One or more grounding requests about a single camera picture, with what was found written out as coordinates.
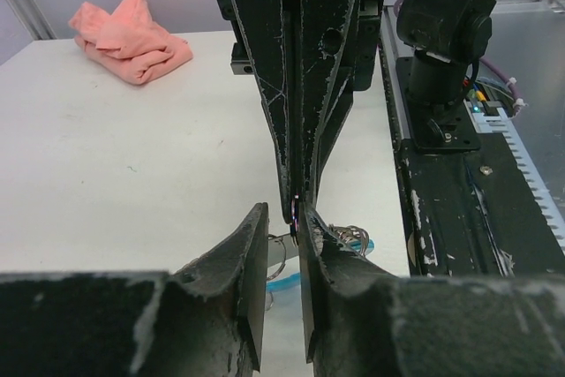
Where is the white slotted cable duct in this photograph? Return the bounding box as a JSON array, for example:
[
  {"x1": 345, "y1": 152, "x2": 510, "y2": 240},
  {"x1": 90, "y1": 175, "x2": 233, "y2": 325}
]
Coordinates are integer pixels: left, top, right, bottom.
[{"x1": 465, "y1": 102, "x2": 564, "y2": 252}]

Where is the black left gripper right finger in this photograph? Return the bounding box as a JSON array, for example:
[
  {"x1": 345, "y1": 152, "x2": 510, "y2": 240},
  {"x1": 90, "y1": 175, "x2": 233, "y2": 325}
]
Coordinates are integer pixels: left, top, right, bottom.
[{"x1": 298, "y1": 204, "x2": 565, "y2": 377}]

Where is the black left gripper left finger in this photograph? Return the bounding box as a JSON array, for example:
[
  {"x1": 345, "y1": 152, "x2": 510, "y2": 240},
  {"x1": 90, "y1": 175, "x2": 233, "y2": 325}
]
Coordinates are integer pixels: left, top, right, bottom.
[{"x1": 1, "y1": 203, "x2": 268, "y2": 376}]

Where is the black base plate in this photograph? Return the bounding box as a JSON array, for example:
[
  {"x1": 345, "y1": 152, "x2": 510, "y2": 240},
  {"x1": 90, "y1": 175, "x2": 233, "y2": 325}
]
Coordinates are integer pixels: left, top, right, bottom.
[{"x1": 395, "y1": 138, "x2": 565, "y2": 279}]

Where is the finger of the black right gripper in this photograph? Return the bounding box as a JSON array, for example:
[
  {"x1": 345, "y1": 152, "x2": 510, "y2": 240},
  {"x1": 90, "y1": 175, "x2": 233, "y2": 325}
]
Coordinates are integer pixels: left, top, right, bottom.
[
  {"x1": 293, "y1": 0, "x2": 384, "y2": 205},
  {"x1": 216, "y1": 0, "x2": 291, "y2": 222}
]

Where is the pink cloth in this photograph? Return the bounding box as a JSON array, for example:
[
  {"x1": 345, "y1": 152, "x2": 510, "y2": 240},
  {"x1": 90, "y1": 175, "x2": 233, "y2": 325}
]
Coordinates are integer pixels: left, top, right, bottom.
[{"x1": 68, "y1": 0, "x2": 193, "y2": 86}]

